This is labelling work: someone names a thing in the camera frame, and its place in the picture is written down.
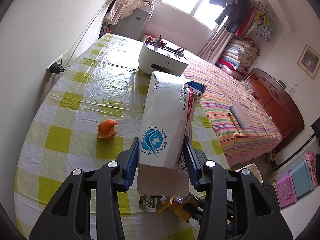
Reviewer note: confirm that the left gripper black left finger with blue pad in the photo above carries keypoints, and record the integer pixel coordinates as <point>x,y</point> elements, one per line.
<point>67,214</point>

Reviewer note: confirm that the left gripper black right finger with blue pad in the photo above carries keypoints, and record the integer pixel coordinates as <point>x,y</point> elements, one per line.
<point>237,205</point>

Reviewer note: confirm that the cream plastic trash bin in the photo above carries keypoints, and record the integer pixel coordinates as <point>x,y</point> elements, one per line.
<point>252,168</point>

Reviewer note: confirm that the pink plastic basket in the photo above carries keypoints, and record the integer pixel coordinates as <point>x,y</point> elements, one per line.
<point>285,190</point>

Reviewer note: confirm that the yellow snack wrapper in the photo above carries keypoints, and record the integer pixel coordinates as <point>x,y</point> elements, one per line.
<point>176,205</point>

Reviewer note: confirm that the blue plastic basket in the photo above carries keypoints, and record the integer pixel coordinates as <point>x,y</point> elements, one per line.
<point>301,178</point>

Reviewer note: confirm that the yellow pencil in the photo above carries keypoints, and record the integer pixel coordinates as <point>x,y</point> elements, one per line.
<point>234,124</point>

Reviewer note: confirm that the orange peel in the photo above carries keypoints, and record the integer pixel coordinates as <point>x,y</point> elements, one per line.
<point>106,130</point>

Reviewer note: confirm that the yellow white checked tablecloth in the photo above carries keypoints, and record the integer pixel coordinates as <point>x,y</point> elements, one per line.
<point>103,83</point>

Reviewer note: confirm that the red wooden headboard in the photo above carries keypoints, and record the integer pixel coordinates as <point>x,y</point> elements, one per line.
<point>278,104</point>

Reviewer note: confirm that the striped pink bed cover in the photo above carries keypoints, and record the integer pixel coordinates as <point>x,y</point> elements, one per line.
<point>239,144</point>

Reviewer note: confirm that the black power adapter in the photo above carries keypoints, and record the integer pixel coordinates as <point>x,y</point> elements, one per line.
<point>57,68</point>

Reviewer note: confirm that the stack of folded quilts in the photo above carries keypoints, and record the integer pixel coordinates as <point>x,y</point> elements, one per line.
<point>237,57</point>

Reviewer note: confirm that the pink curtain right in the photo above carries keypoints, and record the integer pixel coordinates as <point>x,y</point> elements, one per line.
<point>213,50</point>

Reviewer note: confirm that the white desk organizer box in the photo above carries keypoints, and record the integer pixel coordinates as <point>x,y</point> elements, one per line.
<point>163,56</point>

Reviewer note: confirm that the hanging dark clothes row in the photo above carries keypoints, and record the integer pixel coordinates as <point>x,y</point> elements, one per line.
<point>236,15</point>

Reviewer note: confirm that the grey cabinet with clothes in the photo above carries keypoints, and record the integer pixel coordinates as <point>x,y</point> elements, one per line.
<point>127,17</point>

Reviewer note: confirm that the framed picture on wall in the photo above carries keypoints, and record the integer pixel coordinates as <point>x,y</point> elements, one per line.
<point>309,61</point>

